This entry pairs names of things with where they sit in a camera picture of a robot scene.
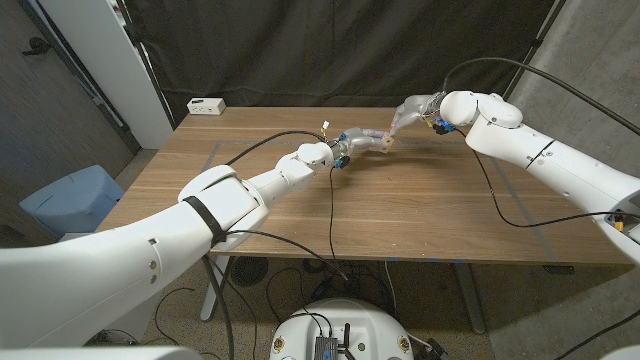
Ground grey electronics box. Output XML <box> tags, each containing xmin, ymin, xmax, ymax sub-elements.
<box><xmin>313</xmin><ymin>335</ymin><xmax>340</xmax><ymax>360</ymax></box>

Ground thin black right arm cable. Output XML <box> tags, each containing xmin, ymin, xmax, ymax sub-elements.
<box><xmin>455</xmin><ymin>128</ymin><xmax>640</xmax><ymax>229</ymax></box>

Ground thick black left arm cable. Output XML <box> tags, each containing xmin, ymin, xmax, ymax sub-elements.
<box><xmin>224</xmin><ymin>130</ymin><xmax>329</xmax><ymax>166</ymax></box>

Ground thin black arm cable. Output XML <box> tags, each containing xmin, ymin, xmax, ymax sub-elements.
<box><xmin>202</xmin><ymin>165</ymin><xmax>349</xmax><ymax>360</ymax></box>
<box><xmin>455</xmin><ymin>128</ymin><xmax>640</xmax><ymax>229</ymax></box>

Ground black floor cable bundle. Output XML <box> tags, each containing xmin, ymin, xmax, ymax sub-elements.
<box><xmin>264</xmin><ymin>257</ymin><xmax>401</xmax><ymax>321</ymax></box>

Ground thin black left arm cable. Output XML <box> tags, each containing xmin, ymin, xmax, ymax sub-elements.
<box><xmin>202</xmin><ymin>165</ymin><xmax>349</xmax><ymax>360</ymax></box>

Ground black door handle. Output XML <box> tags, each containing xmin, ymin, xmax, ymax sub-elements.
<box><xmin>21</xmin><ymin>36</ymin><xmax>53</xmax><ymax>56</ymax></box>

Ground black backdrop stand pole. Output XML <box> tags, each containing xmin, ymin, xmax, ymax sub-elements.
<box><xmin>497</xmin><ymin>0</ymin><xmax>569</xmax><ymax>109</ymax></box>
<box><xmin>115</xmin><ymin>0</ymin><xmax>176</xmax><ymax>129</ymax></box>

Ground white power strip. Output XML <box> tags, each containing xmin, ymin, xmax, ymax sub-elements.
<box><xmin>186</xmin><ymin>97</ymin><xmax>227</xmax><ymax>116</ymax></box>

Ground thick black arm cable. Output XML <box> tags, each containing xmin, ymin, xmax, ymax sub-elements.
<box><xmin>224</xmin><ymin>130</ymin><xmax>329</xmax><ymax>166</ymax></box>
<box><xmin>442</xmin><ymin>56</ymin><xmax>640</xmax><ymax>137</ymax></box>

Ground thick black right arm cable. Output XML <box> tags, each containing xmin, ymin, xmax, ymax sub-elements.
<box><xmin>442</xmin><ymin>56</ymin><xmax>640</xmax><ymax>137</ymax></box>

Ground black backdrop curtain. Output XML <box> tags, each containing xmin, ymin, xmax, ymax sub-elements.
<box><xmin>122</xmin><ymin>0</ymin><xmax>566</xmax><ymax>126</ymax></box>

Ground white table leg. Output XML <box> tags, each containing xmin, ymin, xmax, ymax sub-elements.
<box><xmin>199</xmin><ymin>255</ymin><xmax>231</xmax><ymax>322</ymax></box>

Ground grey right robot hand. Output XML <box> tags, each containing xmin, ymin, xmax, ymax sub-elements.
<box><xmin>388</xmin><ymin>92</ymin><xmax>457</xmax><ymax>137</ymax></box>

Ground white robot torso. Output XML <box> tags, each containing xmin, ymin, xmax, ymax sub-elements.
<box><xmin>269</xmin><ymin>298</ymin><xmax>415</xmax><ymax>360</ymax></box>

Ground large wooden panel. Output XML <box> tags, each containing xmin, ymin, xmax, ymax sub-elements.
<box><xmin>204</xmin><ymin>140</ymin><xmax>561</xmax><ymax>264</ymax></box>

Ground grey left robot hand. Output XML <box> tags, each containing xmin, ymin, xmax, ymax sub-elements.
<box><xmin>327</xmin><ymin>126</ymin><xmax>391</xmax><ymax>170</ymax></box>

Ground grey table leg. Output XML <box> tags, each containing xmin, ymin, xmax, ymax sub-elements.
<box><xmin>453</xmin><ymin>262</ymin><xmax>487</xmax><ymax>335</ymax></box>

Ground blue plastic bin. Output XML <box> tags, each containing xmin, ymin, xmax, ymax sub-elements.
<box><xmin>18</xmin><ymin>165</ymin><xmax>125</xmax><ymax>239</ymax></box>

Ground round black fan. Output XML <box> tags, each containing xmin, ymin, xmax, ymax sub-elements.
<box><xmin>229</xmin><ymin>256</ymin><xmax>269</xmax><ymax>288</ymax></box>

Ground white floor cable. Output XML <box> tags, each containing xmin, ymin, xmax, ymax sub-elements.
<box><xmin>383</xmin><ymin>260</ymin><xmax>399</xmax><ymax>314</ymax></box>

